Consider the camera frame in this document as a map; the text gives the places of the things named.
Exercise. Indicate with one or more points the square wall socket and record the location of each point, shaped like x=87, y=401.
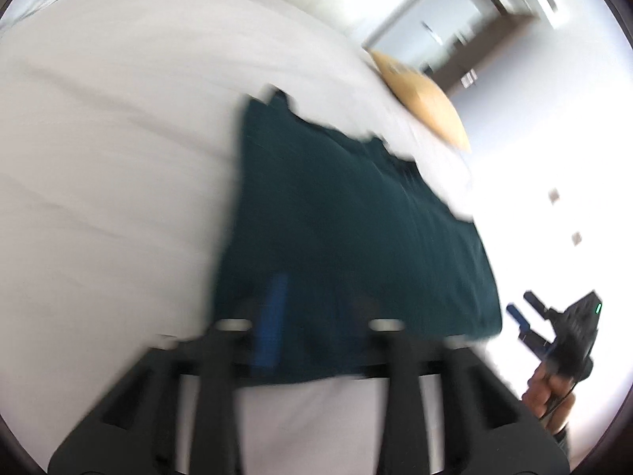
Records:
x=576, y=237
x=554, y=195

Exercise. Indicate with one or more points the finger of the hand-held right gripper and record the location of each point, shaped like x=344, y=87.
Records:
x=526, y=329
x=536, y=304

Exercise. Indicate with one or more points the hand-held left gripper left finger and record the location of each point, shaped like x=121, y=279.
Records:
x=271, y=326

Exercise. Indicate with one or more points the person's right hand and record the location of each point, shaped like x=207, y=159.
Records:
x=544, y=391

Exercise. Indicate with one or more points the large yellow pillow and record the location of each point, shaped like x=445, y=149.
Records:
x=425, y=99

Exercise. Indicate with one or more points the person's right forearm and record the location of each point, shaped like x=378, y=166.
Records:
x=564, y=433

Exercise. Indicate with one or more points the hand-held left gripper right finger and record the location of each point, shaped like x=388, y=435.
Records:
x=395, y=356

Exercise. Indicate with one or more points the bed with white sheet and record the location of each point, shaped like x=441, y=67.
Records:
x=123, y=133

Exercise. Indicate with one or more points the dark green sweater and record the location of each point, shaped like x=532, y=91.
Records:
x=346, y=232

